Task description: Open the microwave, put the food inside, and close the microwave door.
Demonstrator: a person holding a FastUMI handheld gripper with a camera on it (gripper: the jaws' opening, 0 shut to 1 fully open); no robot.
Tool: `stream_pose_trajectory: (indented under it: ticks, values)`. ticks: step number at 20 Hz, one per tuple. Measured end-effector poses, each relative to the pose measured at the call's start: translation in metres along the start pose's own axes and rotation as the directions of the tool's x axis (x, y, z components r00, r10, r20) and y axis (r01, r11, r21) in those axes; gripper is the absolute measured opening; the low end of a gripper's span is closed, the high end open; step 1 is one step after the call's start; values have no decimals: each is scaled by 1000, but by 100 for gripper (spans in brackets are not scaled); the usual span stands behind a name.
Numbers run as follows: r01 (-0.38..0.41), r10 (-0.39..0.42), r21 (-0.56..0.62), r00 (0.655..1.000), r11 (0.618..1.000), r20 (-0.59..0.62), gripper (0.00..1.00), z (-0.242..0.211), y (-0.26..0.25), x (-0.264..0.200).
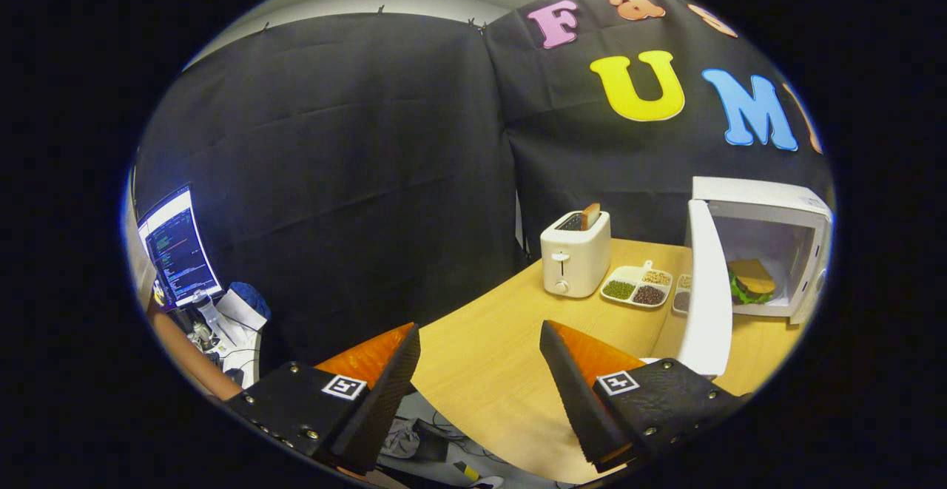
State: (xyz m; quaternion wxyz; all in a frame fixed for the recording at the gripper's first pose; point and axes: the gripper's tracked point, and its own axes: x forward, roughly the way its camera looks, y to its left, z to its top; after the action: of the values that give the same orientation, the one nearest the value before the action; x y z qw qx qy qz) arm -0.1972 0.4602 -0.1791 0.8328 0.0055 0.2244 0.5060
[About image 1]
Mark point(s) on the brown toast slice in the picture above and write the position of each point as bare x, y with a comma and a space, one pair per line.
590, 217

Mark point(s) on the yellow and black object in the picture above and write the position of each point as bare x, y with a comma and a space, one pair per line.
466, 470

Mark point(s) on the white toaster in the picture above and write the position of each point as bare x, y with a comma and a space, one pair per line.
573, 260

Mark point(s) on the blue round object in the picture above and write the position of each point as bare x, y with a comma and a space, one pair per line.
255, 298

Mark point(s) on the brown bread lettuce sandwich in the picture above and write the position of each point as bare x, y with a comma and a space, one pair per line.
753, 278

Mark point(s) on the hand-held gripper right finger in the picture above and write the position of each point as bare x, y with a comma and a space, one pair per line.
581, 400

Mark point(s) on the black box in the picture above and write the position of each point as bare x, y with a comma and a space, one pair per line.
433, 444

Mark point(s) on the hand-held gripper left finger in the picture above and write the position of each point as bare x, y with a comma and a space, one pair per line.
385, 400

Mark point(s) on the white microwave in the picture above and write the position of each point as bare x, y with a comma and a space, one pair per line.
706, 289

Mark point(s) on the white divided bean dish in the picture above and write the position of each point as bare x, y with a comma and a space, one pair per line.
636, 285

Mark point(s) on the white paper clutter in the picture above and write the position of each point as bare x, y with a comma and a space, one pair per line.
238, 311

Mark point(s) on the computer monitor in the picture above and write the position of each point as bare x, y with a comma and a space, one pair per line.
177, 252

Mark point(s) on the grey crumpled cloth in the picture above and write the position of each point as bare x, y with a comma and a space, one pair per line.
401, 441

